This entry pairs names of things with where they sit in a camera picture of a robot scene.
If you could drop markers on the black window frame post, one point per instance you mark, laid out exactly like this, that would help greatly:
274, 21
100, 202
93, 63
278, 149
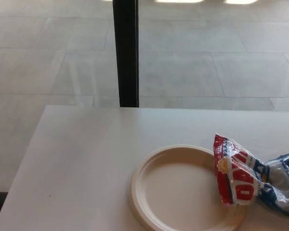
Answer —
126, 53

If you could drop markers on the beige round paper plate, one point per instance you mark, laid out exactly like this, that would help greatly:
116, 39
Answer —
173, 183

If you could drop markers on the red blue sunflower seed bag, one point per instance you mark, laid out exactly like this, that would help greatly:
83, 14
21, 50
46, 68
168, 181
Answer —
240, 183

